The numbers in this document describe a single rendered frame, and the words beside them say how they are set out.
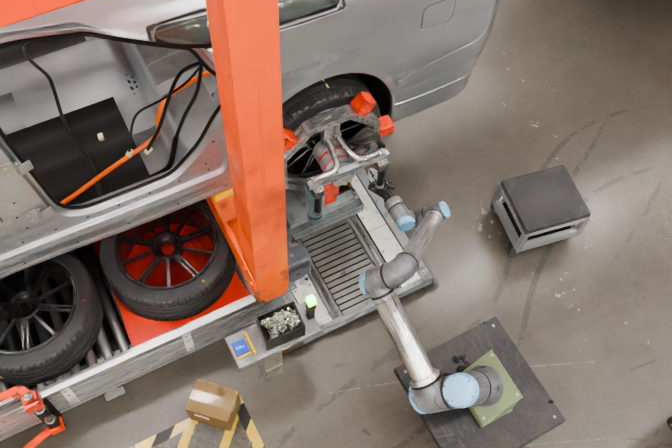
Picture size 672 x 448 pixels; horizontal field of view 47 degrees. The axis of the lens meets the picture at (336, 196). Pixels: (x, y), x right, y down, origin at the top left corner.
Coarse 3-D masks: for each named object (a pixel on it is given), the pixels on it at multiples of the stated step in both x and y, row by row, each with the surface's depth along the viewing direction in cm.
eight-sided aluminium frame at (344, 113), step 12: (336, 108) 360; (348, 108) 360; (312, 120) 356; (336, 120) 357; (360, 120) 367; (372, 120) 372; (300, 132) 358; (312, 132) 354; (300, 144) 359; (372, 144) 390; (288, 156) 363; (288, 180) 387; (300, 180) 393
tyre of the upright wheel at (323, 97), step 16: (336, 80) 364; (352, 80) 371; (304, 96) 356; (320, 96) 356; (336, 96) 358; (352, 96) 363; (288, 112) 355; (304, 112) 354; (288, 128) 358; (304, 176) 401
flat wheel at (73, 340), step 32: (64, 256) 384; (0, 288) 376; (32, 288) 377; (96, 288) 389; (0, 320) 368; (32, 320) 372; (96, 320) 380; (0, 352) 357; (32, 352) 358; (64, 352) 362; (32, 384) 372
